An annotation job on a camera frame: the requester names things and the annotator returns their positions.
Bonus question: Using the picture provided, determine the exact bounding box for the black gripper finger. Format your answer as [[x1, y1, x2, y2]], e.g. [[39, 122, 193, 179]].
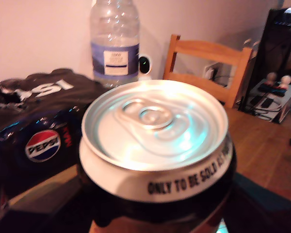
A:
[[223, 172, 291, 233], [0, 178, 93, 233]]

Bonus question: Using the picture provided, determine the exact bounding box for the black desk frame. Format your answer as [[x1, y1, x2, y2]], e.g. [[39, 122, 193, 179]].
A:
[[237, 7, 291, 112]]

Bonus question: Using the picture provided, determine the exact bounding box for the large clear water bottle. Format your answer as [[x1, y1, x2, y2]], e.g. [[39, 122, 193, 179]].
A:
[[90, 0, 140, 88]]

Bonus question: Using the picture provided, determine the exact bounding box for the wooden chair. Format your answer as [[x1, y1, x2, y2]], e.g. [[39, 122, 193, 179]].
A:
[[162, 33, 253, 109]]

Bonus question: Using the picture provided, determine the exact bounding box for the black Pepsi Max can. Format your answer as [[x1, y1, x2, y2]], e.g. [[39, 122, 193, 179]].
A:
[[79, 79, 236, 233]]

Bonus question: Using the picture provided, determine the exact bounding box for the grey box with figurines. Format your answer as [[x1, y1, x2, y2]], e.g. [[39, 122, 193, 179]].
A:
[[242, 72, 291, 124]]

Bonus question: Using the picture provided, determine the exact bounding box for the small white round camera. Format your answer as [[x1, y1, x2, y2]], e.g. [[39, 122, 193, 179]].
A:
[[138, 54, 153, 82]]

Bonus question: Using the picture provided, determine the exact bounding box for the white wall socket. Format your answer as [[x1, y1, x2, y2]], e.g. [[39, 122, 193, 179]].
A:
[[205, 62, 231, 87]]

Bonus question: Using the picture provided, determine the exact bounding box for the black shrink-wrapped Pepsi can pack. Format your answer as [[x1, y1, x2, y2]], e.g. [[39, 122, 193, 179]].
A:
[[0, 67, 107, 207]]

